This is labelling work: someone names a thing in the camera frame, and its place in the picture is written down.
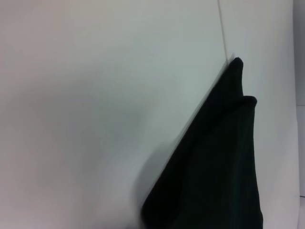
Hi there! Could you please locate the black t-shirt with white print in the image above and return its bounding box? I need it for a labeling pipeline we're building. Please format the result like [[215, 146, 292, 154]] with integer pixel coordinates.
[[141, 57, 264, 229]]

